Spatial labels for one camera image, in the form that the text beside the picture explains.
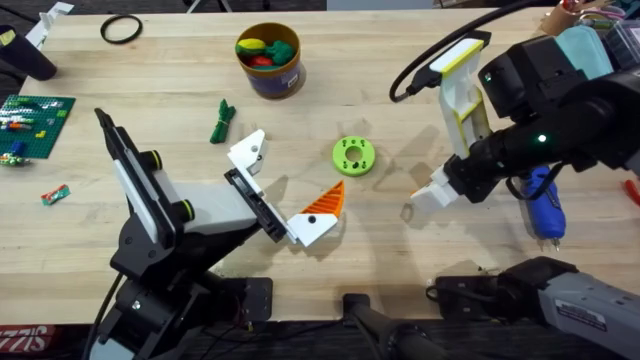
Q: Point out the white plastic bracket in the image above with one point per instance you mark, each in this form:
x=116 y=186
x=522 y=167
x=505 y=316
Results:
x=42 y=27

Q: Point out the green board with blocks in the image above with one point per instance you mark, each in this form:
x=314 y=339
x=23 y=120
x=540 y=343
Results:
x=45 y=125

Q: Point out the black rail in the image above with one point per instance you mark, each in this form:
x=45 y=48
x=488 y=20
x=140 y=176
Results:
x=300 y=342

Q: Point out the black cylinder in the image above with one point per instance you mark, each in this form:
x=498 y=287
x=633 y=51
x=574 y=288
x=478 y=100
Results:
x=25 y=57

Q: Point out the brown cup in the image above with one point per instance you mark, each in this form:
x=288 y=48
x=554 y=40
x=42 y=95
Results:
x=560 y=20

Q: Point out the red and green wrapper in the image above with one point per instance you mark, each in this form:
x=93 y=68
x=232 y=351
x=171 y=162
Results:
x=55 y=195

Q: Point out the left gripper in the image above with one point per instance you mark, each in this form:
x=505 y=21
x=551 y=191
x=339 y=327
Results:
x=215 y=207

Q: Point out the black stand pole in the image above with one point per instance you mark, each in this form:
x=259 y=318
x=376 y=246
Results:
x=380 y=325

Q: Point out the right wrist flat plate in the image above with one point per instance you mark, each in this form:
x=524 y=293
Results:
x=457 y=95

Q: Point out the blue electric screwdriver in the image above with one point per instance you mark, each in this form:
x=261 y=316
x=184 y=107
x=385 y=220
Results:
x=542 y=210

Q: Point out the ribbed storage box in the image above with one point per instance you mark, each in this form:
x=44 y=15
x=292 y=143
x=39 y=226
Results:
x=625 y=45

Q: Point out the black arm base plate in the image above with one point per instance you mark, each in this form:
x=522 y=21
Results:
x=257 y=300

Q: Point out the green disc with holes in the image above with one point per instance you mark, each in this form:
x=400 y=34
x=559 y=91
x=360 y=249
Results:
x=342 y=155

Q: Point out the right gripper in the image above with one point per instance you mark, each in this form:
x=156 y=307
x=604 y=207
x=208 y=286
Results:
x=480 y=170

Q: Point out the wrist flat plate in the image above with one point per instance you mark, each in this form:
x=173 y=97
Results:
x=457 y=95
x=117 y=140

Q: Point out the red printed sticker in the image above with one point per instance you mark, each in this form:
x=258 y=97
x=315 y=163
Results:
x=27 y=339

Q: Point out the left wrist flat plate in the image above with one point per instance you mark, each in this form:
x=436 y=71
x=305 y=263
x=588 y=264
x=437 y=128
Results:
x=117 y=140

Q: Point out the green vegetable toy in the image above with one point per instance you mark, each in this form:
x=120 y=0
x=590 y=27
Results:
x=222 y=122

